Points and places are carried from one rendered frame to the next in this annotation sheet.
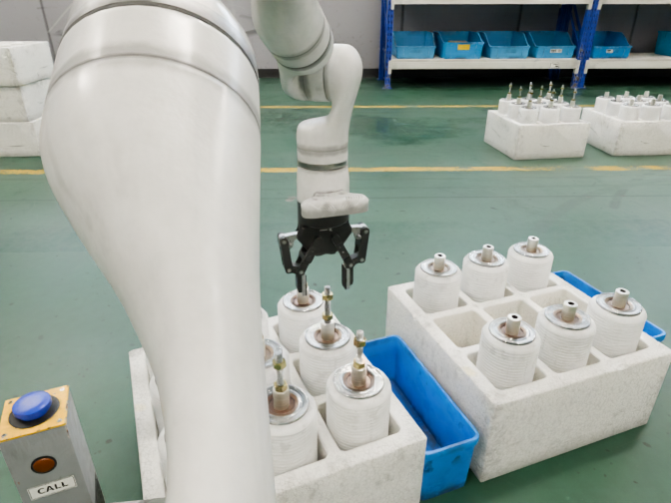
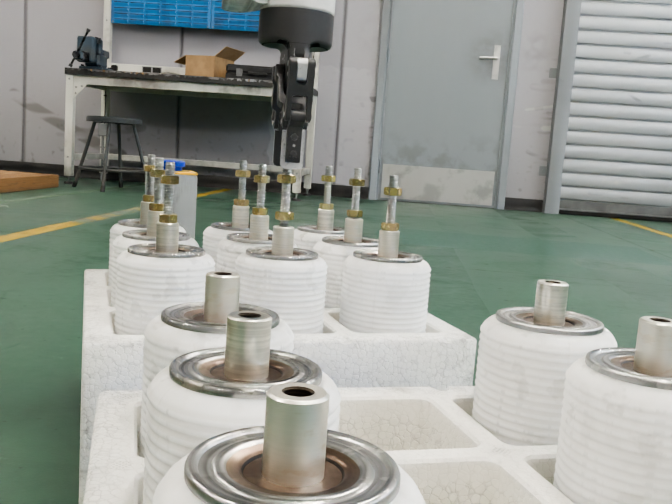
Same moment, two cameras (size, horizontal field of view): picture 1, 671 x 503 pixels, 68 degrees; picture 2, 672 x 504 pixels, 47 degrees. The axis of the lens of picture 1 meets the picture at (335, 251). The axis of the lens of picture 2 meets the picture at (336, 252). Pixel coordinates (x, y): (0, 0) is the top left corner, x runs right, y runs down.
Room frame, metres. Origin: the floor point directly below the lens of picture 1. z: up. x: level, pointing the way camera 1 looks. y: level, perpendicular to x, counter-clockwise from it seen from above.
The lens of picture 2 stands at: (0.80, -0.78, 0.37)
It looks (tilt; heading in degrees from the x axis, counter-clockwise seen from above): 8 degrees down; 95
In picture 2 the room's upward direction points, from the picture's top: 4 degrees clockwise
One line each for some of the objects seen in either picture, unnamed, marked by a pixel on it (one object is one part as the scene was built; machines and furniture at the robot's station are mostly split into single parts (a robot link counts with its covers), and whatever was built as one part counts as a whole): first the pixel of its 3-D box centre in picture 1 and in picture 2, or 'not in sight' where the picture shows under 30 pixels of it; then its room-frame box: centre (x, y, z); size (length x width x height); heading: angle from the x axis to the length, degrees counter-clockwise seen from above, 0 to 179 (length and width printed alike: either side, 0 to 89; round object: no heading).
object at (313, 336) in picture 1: (328, 335); (282, 254); (0.67, 0.01, 0.25); 0.08 x 0.08 x 0.01
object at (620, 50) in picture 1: (599, 44); not in sight; (5.13, -2.53, 0.36); 0.50 x 0.38 x 0.21; 2
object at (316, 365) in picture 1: (328, 378); (276, 339); (0.67, 0.01, 0.16); 0.10 x 0.10 x 0.18
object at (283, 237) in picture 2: (328, 329); (282, 242); (0.67, 0.01, 0.26); 0.02 x 0.02 x 0.03
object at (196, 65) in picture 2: not in sight; (209, 65); (-0.68, 4.64, 0.87); 0.40 x 0.30 x 0.23; 167
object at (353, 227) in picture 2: not in sight; (353, 231); (0.73, 0.17, 0.26); 0.02 x 0.02 x 0.03
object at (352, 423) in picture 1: (356, 426); (163, 341); (0.56, -0.03, 0.16); 0.10 x 0.10 x 0.18
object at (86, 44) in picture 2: not in sight; (91, 51); (-1.35, 4.21, 0.87); 0.41 x 0.17 x 0.25; 91
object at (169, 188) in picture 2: (359, 352); (168, 200); (0.56, -0.03, 0.30); 0.01 x 0.01 x 0.08
